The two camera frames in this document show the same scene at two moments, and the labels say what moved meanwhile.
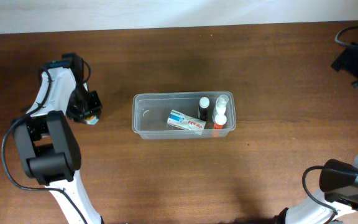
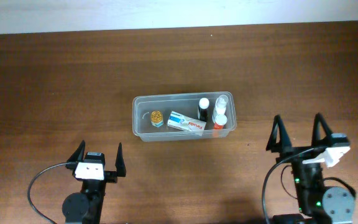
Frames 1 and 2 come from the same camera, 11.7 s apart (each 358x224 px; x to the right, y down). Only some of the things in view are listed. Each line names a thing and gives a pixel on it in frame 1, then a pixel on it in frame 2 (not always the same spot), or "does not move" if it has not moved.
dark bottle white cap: (204, 109) does not move
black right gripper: (348, 60) -> (285, 144)
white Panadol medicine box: (181, 121) does not move
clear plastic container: (184, 115) does not move
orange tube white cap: (220, 119) does not move
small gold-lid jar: (92, 120) -> (156, 118)
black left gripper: (82, 115) -> (112, 176)
